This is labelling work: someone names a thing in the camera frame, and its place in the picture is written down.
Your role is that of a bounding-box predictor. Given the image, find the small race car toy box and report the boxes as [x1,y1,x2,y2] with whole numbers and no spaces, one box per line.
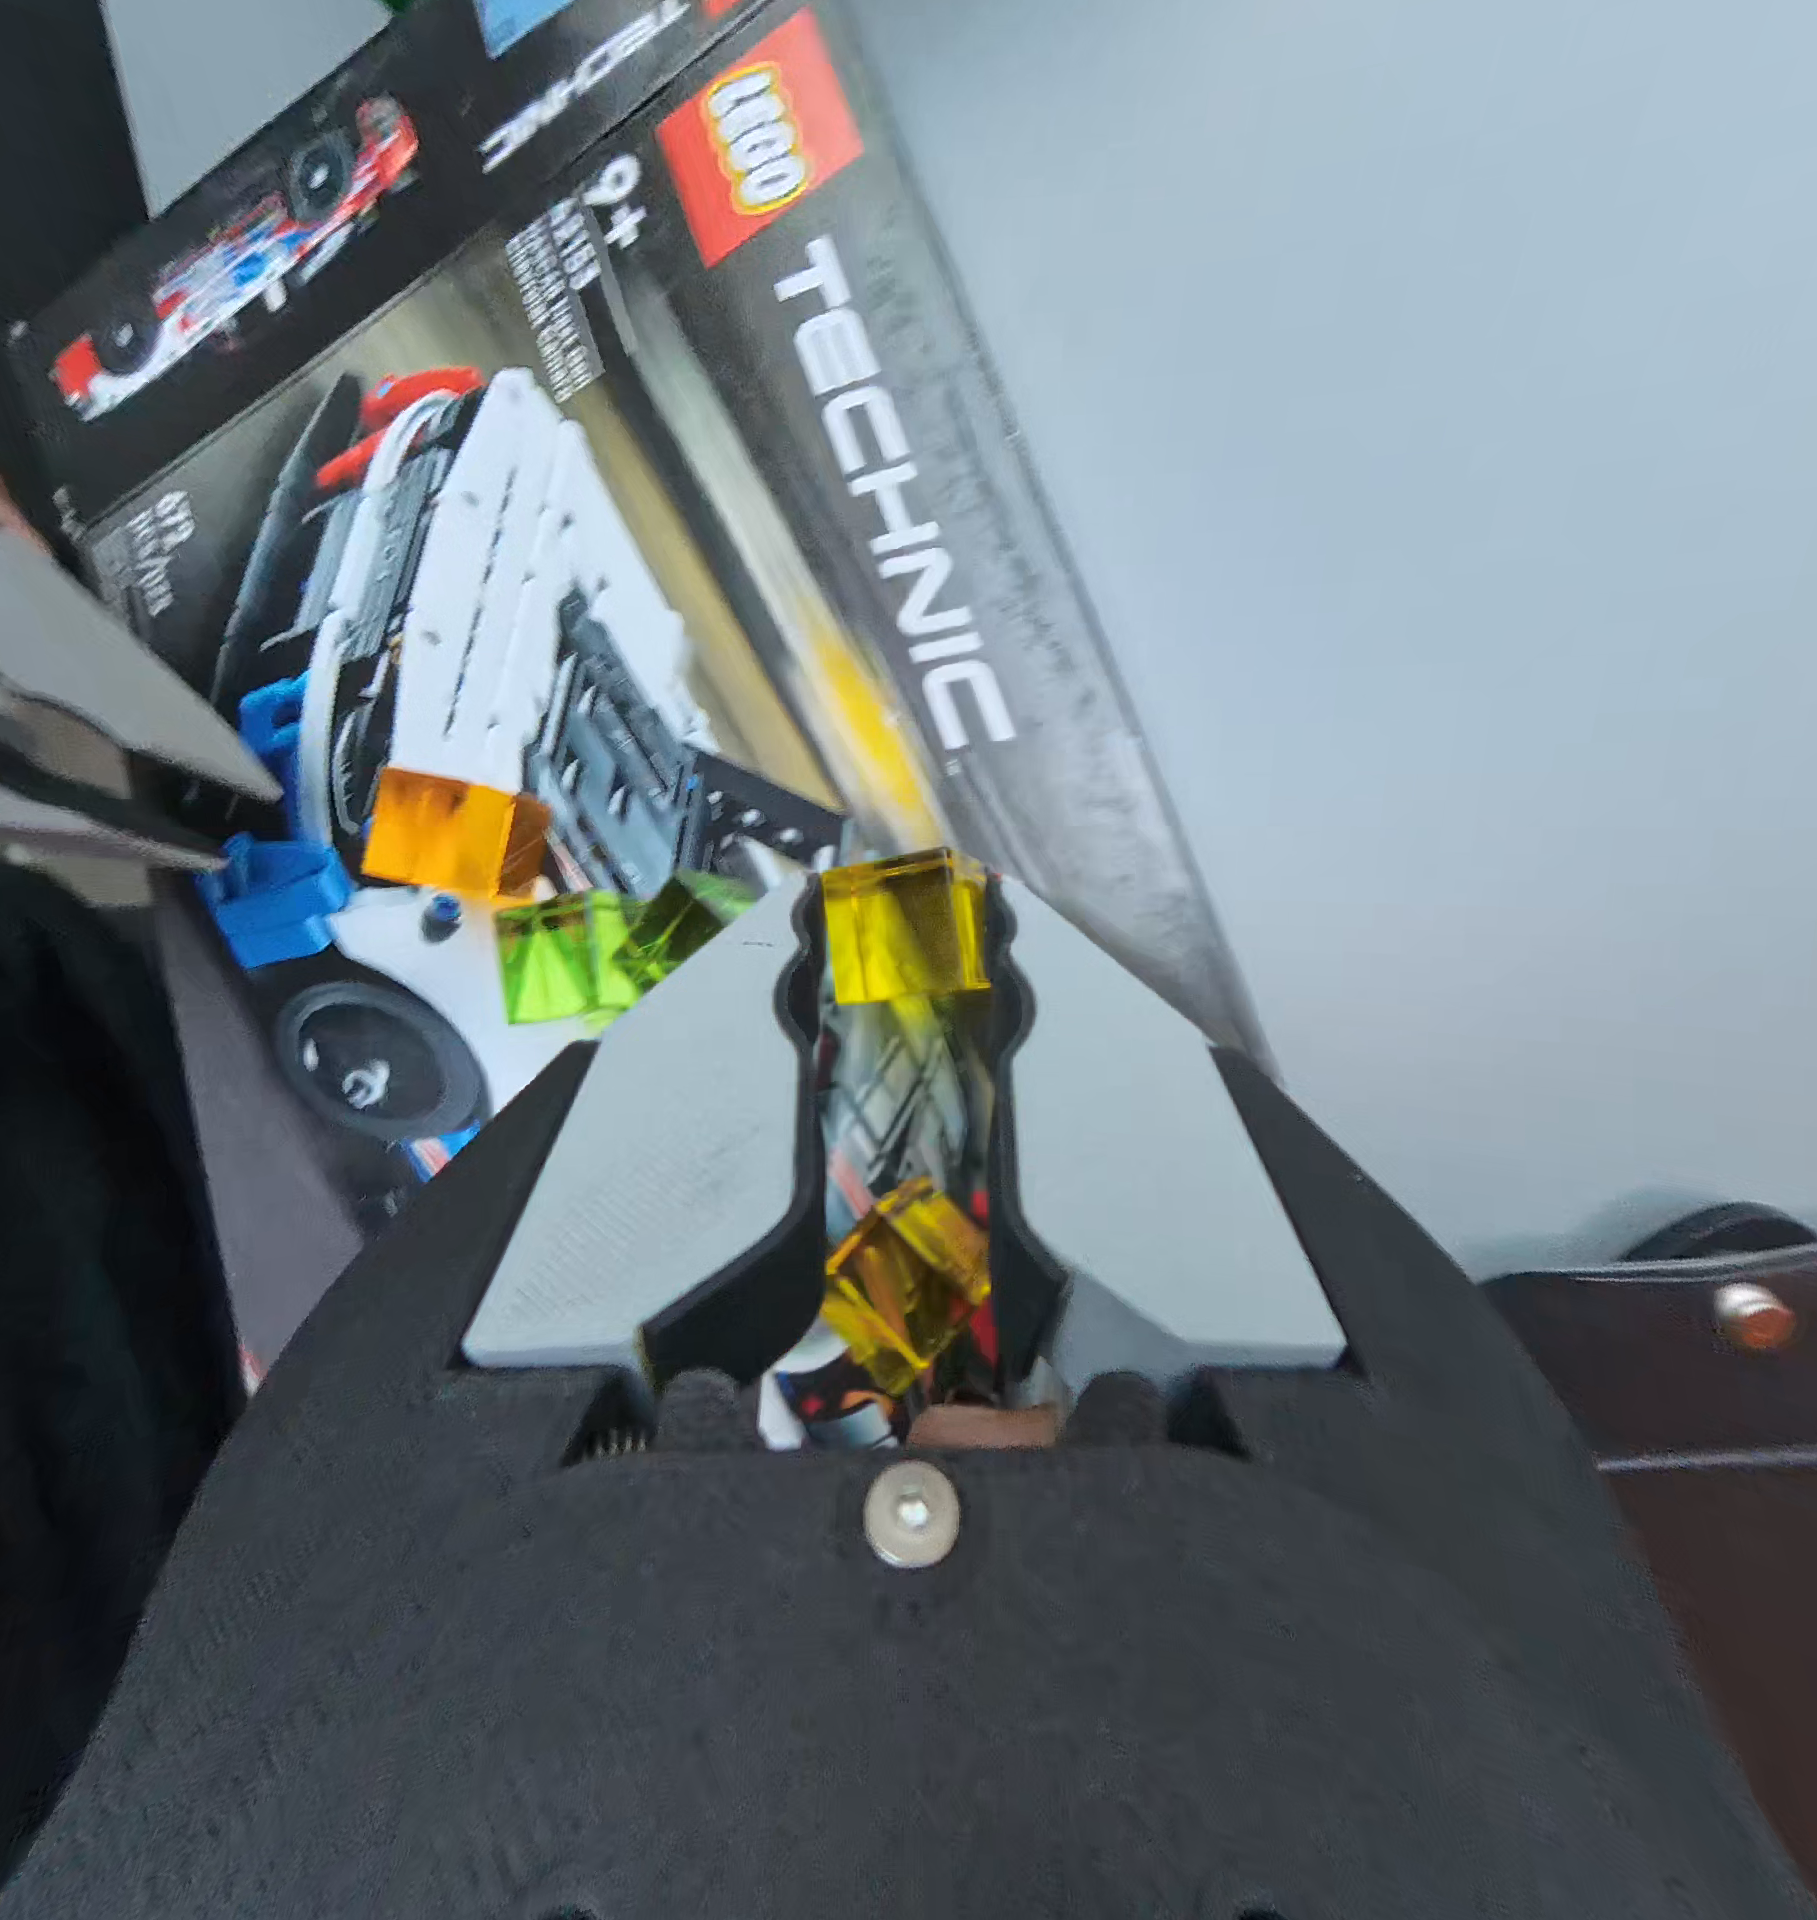
[5,0,752,513]

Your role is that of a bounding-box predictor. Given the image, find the large race car toy box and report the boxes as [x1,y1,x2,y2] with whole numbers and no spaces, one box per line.
[58,0,1276,1449]

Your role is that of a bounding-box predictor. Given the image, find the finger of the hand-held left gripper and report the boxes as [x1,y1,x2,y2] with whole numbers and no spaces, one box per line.
[0,526,281,803]
[0,765,227,878]

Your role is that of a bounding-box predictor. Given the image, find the orange transparent cube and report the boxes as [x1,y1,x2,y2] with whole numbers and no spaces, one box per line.
[358,767,552,901]

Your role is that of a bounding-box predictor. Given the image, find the person's dark trousers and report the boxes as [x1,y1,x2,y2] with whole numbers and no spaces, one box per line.
[0,870,255,1920]

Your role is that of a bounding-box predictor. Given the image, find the dark brown snap pouch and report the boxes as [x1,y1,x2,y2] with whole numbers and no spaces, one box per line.
[1475,1200,1817,1920]

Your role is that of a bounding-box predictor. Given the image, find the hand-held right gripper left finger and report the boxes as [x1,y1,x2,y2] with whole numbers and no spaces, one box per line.
[464,873,824,1394]

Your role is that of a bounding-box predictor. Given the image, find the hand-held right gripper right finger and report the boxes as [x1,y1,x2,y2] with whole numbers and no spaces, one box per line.
[992,878,1349,1377]

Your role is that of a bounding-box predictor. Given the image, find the yellow transparent cube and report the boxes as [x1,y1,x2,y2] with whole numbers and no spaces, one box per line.
[822,1179,993,1396]
[822,850,993,1004]

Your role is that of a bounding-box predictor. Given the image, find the green transparent cube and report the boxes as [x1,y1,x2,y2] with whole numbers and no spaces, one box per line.
[493,895,641,1029]
[614,870,760,1002]

